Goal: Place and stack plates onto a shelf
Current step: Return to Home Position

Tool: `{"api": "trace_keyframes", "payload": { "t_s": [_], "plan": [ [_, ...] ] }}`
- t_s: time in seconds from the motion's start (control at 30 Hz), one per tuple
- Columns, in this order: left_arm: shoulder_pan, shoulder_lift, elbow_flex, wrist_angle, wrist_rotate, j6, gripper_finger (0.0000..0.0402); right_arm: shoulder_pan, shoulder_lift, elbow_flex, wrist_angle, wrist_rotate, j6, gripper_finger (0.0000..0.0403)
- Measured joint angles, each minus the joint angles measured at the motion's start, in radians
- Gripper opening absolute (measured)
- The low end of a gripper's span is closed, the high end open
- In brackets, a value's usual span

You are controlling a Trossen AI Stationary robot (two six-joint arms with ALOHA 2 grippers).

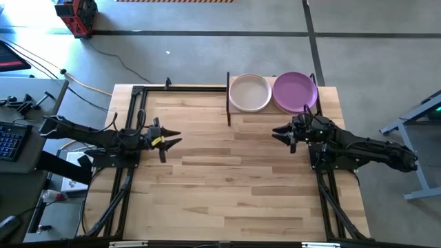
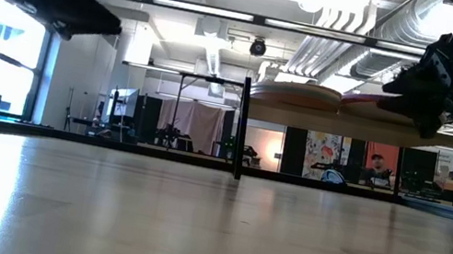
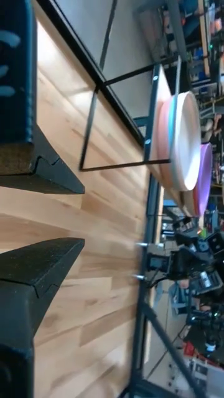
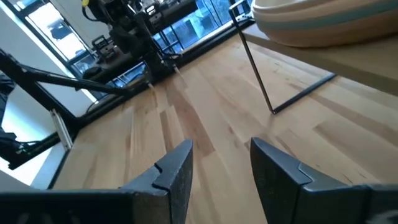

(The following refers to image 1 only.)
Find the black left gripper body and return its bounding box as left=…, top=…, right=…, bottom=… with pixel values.
left=142, top=116, right=168, bottom=164

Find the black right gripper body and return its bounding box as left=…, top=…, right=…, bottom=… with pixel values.
left=289, top=114, right=317, bottom=155

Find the purple plate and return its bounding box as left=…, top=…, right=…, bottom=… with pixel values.
left=271, top=71, right=318, bottom=114

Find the grey beige plate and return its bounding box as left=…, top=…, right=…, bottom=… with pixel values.
left=229, top=73, right=273, bottom=113

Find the wooden shelf with black legs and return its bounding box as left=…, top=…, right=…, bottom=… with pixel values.
left=225, top=71, right=323, bottom=127

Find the white box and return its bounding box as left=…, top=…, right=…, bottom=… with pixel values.
left=61, top=151, right=90, bottom=192

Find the black angled bar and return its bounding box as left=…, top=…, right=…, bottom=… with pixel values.
left=34, top=150, right=94, bottom=186

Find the white bottle with red cap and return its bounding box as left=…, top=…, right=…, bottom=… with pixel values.
left=41, top=189, right=69, bottom=203

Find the grey metal table stand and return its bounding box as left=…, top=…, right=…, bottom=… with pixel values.
left=378, top=90, right=441, bottom=203

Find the grey desk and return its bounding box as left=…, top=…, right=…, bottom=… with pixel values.
left=0, top=76, right=70, bottom=175

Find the black device with green light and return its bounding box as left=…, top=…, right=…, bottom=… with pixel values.
left=420, top=90, right=441, bottom=121

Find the black desk clamp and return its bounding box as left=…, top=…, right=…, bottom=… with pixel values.
left=0, top=91, right=56, bottom=116

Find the red and black equipment cart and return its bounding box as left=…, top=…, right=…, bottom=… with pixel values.
left=54, top=0, right=99, bottom=39

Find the black keyboard with blue keys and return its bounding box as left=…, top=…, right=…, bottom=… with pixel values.
left=0, top=121, right=30, bottom=163

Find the black computer monitor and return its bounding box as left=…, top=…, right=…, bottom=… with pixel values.
left=0, top=40, right=32, bottom=73

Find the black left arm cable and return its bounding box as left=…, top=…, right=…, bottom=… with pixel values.
left=103, top=109, right=147, bottom=134

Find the black aluminium table frame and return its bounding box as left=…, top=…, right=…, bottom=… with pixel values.
left=77, top=84, right=371, bottom=242

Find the yellow hose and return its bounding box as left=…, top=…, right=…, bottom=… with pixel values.
left=60, top=68, right=114, bottom=96

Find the black floor cable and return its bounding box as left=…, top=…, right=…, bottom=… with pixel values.
left=83, top=37, right=152, bottom=85

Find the silver metal bracket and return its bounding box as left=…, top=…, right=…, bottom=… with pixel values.
left=109, top=240, right=149, bottom=248
left=301, top=242, right=341, bottom=248

